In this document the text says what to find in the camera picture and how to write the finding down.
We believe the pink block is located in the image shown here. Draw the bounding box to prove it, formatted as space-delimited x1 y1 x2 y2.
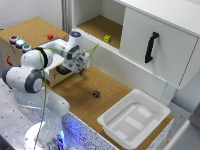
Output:
46 33 55 41

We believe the black door handle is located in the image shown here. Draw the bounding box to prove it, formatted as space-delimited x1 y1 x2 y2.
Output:
144 31 160 64

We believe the red button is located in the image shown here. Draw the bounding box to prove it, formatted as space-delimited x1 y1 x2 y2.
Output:
9 34 20 45

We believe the wooden drawer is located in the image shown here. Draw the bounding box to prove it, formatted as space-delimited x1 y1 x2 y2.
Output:
42 56 80 88

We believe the purple block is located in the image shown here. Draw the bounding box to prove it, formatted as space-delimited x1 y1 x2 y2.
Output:
92 89 101 99

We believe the green cable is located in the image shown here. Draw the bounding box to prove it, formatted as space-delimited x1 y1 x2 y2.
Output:
33 43 100 150

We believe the white sliding door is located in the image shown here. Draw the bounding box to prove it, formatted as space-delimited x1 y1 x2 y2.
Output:
118 6 200 89

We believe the white plastic box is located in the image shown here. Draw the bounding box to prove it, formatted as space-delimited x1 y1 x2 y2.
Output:
96 88 172 150

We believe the blue button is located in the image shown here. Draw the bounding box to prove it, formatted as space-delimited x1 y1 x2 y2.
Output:
15 38 27 49

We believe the green button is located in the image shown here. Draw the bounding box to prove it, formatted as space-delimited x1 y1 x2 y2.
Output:
21 43 33 54

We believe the yellow block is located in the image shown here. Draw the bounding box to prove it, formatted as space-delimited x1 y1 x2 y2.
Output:
103 34 112 43

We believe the white cabinet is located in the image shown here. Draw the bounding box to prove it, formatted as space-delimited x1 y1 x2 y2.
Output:
70 0 200 108

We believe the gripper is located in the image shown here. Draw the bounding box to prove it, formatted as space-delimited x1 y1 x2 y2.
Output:
65 49 91 73

